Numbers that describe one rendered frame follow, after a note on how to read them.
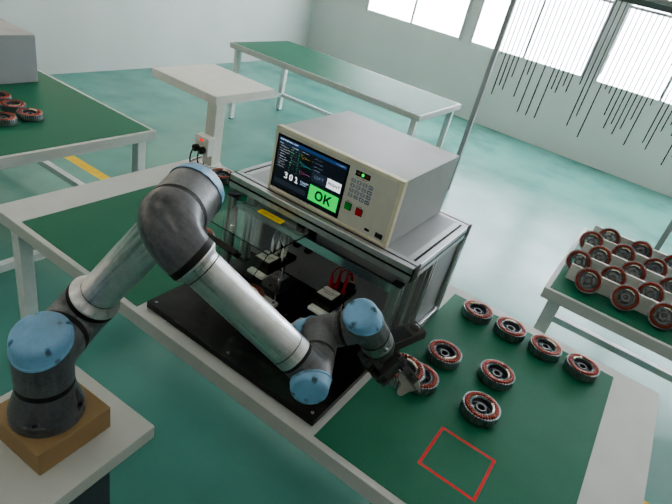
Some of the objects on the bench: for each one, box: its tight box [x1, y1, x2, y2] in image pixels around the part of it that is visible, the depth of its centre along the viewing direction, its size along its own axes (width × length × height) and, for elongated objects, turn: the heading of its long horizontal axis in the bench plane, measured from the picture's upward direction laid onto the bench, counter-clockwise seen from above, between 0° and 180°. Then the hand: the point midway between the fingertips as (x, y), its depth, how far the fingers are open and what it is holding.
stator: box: [426, 339, 462, 370], centre depth 169 cm, size 11×11×4 cm
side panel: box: [409, 236, 468, 326], centre depth 175 cm, size 28×3×32 cm, turn 126°
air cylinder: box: [262, 271, 290, 295], centre depth 179 cm, size 5×8×6 cm
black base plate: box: [147, 268, 368, 426], centre depth 166 cm, size 47×64×2 cm
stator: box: [410, 363, 439, 396], centre depth 157 cm, size 11×11×4 cm
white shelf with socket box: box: [152, 64, 275, 169], centre depth 234 cm, size 35×37×46 cm
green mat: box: [314, 294, 614, 504], centre depth 157 cm, size 94×61×1 cm, turn 126°
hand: (403, 371), depth 134 cm, fingers closed on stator, 13 cm apart
